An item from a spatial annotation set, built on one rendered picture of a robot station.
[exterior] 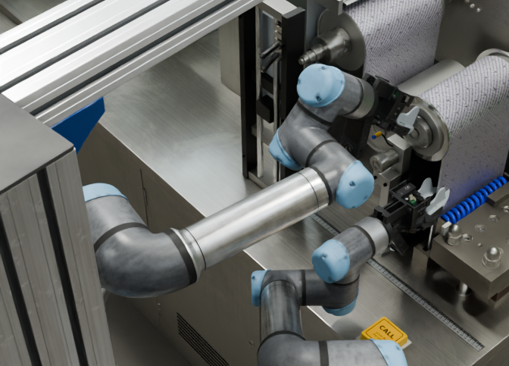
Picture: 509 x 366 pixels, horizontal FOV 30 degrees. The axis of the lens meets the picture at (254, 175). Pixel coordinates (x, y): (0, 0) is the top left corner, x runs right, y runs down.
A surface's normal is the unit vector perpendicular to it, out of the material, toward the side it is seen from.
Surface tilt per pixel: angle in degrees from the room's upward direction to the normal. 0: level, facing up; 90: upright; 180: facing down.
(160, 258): 33
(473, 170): 90
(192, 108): 0
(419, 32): 92
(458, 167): 90
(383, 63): 92
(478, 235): 0
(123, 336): 0
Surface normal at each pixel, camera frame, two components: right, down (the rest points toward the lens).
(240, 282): -0.77, 0.44
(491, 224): -0.01, -0.73
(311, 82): -0.60, -0.13
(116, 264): -0.30, 0.04
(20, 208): 0.73, 0.46
